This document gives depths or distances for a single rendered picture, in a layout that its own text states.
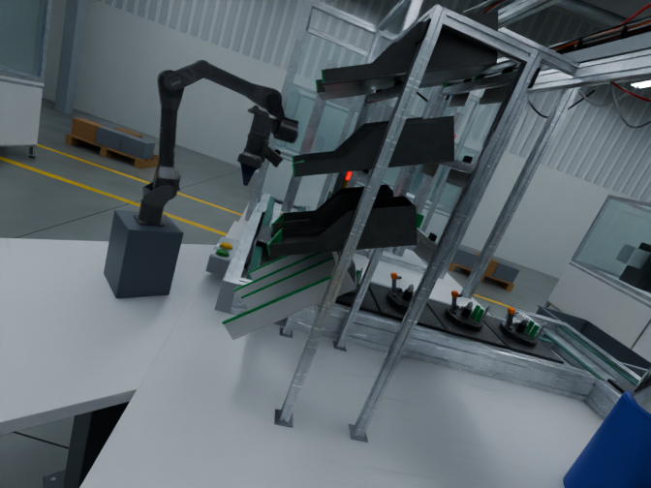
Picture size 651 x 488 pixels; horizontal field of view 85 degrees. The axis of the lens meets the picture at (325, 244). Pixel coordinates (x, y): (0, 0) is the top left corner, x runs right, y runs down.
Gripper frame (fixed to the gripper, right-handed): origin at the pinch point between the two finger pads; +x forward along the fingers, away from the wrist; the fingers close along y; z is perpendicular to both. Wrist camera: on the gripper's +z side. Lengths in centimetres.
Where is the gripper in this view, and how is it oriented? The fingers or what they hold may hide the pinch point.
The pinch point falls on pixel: (248, 174)
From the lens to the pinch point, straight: 109.3
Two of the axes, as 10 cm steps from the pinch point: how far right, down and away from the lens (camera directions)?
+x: -3.3, 9.0, 2.8
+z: 9.4, 2.8, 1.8
